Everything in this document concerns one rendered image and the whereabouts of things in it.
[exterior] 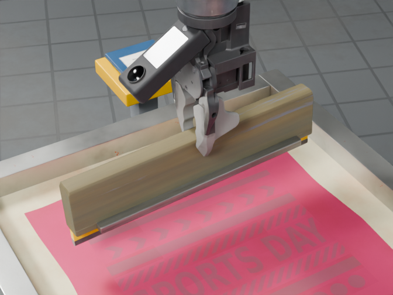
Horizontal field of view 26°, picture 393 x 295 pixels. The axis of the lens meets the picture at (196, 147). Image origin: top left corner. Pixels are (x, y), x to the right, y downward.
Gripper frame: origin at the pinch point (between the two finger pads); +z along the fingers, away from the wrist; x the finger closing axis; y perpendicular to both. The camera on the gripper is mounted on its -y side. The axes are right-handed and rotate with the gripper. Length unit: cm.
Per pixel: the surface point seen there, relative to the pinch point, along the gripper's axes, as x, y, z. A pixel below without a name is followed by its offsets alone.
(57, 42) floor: 204, 54, 109
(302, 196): -4.5, 15.8, 13.7
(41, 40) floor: 208, 49, 109
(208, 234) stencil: -4.3, -0.1, 13.6
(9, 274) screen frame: -0.7, -27.6, 9.9
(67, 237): 5.2, -17.4, 13.5
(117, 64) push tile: 39.4, 7.2, 12.0
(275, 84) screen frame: 17.6, 26.0, 10.2
